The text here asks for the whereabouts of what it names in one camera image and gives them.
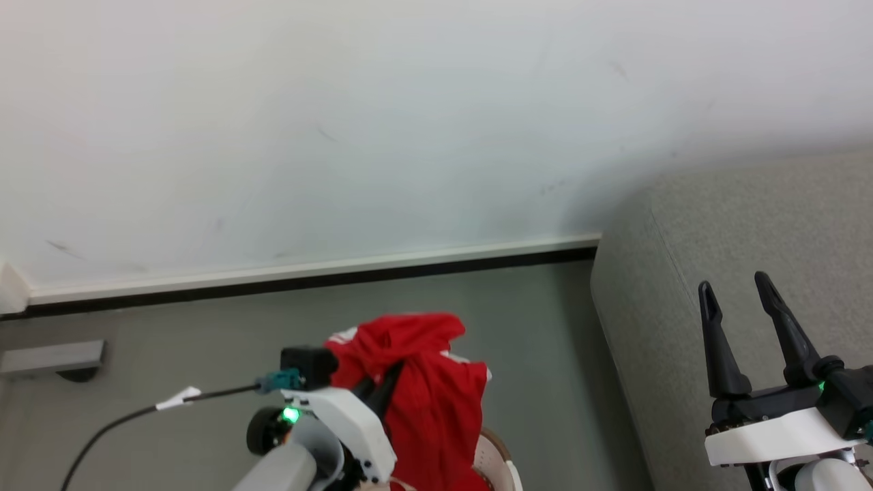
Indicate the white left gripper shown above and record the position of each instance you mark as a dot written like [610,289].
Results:
[358,426]

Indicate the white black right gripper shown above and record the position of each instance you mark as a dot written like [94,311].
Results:
[771,429]

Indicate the red clothing with white trim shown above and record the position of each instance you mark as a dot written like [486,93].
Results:
[436,409]

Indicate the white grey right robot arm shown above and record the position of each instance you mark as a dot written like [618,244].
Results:
[829,477]

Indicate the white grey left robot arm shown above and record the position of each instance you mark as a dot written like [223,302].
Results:
[283,470]

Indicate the cream perforated laundry basket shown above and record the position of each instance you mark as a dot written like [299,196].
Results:
[494,464]

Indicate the grey fabric sofa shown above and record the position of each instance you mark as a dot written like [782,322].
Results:
[655,327]

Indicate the white and black skirting board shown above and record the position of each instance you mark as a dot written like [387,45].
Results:
[341,269]

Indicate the black rubber foot pad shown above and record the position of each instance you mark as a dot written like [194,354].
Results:
[78,375]

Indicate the grey metal foot bar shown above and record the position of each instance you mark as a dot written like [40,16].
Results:
[48,356]

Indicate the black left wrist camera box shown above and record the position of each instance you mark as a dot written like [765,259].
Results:
[310,367]

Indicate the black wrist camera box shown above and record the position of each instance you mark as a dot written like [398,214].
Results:
[310,367]
[849,399]

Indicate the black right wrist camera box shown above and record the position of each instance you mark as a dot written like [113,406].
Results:
[849,399]

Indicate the white wall box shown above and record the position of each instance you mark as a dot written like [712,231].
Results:
[12,290]

